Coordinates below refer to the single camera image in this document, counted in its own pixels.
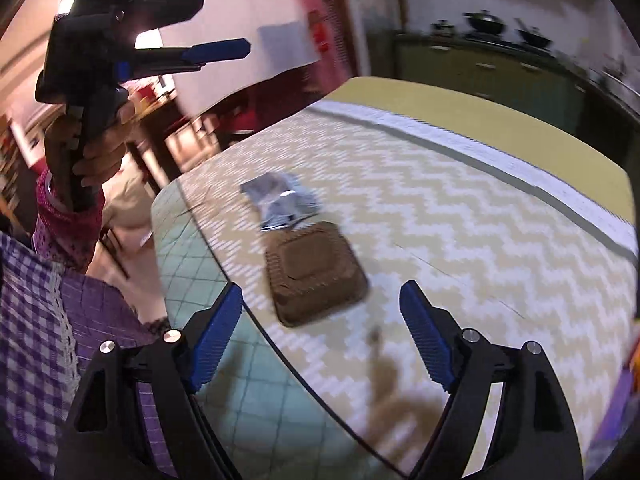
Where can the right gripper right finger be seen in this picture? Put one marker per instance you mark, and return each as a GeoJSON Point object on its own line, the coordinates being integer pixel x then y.
{"type": "Point", "coordinates": [534, 435]}

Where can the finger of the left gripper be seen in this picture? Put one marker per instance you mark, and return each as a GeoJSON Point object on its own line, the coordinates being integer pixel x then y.
{"type": "Point", "coordinates": [156, 14]}
{"type": "Point", "coordinates": [144, 63]}

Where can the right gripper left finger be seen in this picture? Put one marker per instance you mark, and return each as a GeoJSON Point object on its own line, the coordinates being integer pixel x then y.
{"type": "Point", "coordinates": [135, 415]}

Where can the pink patterned sleeve forearm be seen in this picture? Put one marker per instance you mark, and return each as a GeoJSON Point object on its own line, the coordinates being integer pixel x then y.
{"type": "Point", "coordinates": [65, 237]}

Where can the green kitchen cabinets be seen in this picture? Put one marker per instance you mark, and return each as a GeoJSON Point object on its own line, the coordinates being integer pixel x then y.
{"type": "Point", "coordinates": [536, 85]}

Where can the left hand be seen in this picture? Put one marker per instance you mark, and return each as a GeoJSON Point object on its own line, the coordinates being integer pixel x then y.
{"type": "Point", "coordinates": [97, 162]}

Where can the white hanging cloth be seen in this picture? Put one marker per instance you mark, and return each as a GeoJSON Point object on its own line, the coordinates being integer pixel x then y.
{"type": "Point", "coordinates": [279, 38]}

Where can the dark wooden chair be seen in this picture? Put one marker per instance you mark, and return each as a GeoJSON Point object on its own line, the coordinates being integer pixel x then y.
{"type": "Point", "coordinates": [261, 105]}

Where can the purple checkered apron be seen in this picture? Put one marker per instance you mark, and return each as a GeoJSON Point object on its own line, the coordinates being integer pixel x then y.
{"type": "Point", "coordinates": [53, 316]}

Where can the silver foil wrapper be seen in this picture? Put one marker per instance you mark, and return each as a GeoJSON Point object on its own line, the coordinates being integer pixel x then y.
{"type": "Point", "coordinates": [280, 199]}

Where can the yellow patterned tablecloth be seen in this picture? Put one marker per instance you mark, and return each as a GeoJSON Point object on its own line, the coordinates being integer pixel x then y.
{"type": "Point", "coordinates": [517, 228]}

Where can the brown plastic tray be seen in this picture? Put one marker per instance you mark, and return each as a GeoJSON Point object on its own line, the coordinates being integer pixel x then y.
{"type": "Point", "coordinates": [313, 272]}

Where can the black wok with lid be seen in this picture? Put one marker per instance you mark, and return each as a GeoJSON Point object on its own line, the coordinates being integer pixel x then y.
{"type": "Point", "coordinates": [484, 23]}

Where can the black frying pan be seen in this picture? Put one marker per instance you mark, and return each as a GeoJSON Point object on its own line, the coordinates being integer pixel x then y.
{"type": "Point", "coordinates": [532, 35]}

